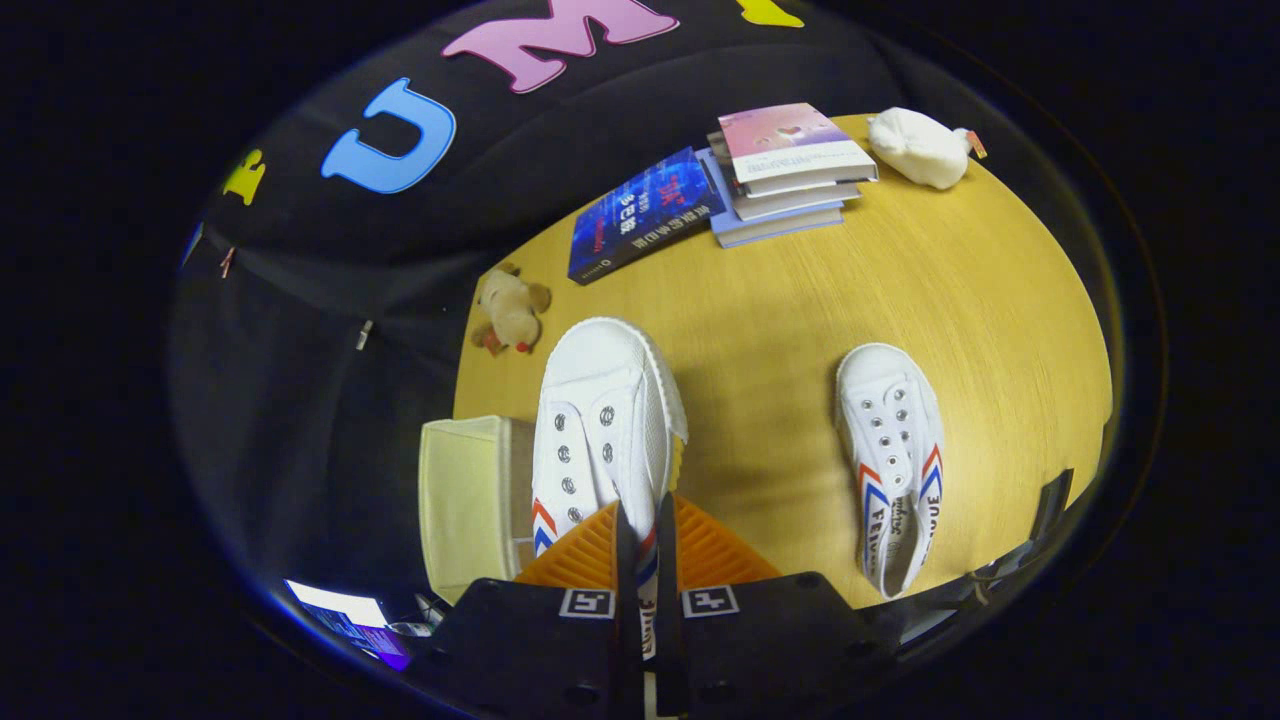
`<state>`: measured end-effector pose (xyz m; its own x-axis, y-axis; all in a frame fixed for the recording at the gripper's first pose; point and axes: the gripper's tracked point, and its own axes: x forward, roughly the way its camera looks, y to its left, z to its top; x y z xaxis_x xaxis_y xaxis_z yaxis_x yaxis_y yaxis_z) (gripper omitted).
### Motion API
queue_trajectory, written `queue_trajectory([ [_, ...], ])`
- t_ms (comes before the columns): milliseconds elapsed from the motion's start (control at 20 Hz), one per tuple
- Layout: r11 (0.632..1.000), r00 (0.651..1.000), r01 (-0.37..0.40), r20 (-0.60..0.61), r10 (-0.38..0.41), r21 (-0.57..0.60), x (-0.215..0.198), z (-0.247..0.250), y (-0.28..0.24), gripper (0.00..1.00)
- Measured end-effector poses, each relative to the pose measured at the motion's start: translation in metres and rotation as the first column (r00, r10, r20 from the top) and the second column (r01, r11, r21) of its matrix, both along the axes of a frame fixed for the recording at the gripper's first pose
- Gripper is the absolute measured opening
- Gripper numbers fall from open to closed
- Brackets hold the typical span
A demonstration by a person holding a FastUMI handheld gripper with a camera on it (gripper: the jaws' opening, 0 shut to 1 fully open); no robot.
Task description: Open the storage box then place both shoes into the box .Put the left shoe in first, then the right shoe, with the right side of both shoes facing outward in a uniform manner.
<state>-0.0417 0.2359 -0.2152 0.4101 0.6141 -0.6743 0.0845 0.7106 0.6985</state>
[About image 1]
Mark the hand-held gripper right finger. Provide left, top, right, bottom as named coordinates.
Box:
left=654, top=491, right=902, bottom=720

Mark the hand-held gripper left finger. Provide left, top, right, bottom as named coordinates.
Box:
left=408, top=499, right=644, bottom=720

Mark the beige storage box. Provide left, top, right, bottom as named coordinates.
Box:
left=418, top=415, right=537, bottom=607

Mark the white canvas shoe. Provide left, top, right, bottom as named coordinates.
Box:
left=530, top=316, right=690, bottom=661
left=835, top=343, right=947, bottom=601

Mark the laptop screen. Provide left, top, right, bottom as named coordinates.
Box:
left=284, top=578, right=413, bottom=672

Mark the brown plush toy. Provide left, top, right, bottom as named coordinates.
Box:
left=471, top=262, right=553, bottom=357

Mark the black backdrop cloth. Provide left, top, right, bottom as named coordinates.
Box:
left=165, top=0, right=1001, bottom=641

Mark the lilac book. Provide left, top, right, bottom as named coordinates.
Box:
left=698, top=148, right=847, bottom=250

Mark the blue book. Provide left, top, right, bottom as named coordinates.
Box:
left=567, top=147, right=727, bottom=287

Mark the white book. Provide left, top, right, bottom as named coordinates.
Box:
left=735, top=180, right=863, bottom=223

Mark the pink cover book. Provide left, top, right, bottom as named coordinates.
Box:
left=717, top=103, right=880, bottom=199

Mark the white plush toy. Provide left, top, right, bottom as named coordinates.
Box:
left=867, top=107, right=988, bottom=192

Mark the dark metal frame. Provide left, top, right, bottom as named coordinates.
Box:
left=962, top=468, right=1077, bottom=613

